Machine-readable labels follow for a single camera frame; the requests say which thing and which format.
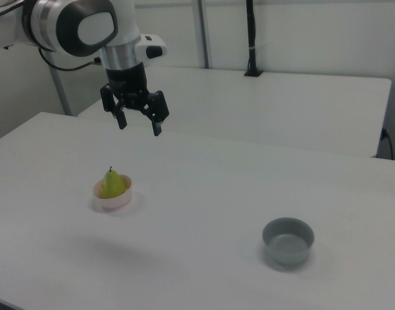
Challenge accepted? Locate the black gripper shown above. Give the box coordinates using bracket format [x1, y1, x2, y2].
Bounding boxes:
[100, 63, 170, 137]

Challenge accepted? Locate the grey plastic bowl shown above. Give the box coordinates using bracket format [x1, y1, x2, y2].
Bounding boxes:
[261, 217, 315, 265]

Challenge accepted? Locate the white side table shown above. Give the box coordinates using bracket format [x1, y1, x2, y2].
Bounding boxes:
[77, 66, 392, 159]

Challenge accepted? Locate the grey metal partition post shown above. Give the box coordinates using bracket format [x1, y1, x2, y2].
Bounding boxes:
[48, 66, 72, 116]
[192, 0, 215, 69]

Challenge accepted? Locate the pink plastic bowl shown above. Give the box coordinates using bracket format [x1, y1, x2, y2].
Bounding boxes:
[92, 174, 134, 212]

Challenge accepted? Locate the green yellow pear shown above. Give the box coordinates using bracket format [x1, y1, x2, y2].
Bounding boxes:
[99, 166, 127, 200]

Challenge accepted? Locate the black pole with clamp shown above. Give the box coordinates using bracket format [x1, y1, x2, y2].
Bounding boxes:
[243, 0, 264, 78]

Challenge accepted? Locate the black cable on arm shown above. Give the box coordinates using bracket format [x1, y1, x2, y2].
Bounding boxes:
[37, 47, 103, 72]

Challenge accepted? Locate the black wall cable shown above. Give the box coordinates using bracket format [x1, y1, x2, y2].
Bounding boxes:
[380, 128, 395, 161]

